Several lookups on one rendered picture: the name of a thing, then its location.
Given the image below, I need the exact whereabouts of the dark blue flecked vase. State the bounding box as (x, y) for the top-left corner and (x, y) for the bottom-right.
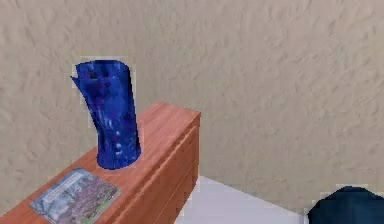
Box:
(70, 59), (142, 171)

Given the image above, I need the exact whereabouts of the brown wooden chest of drawers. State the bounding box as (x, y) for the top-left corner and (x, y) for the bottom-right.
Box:
(0, 101), (202, 224)

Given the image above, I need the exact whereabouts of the grey picture book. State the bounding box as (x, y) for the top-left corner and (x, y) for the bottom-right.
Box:
(28, 167), (121, 224)

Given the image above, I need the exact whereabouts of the dark blue round object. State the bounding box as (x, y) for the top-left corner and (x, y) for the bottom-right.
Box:
(307, 185), (384, 224)

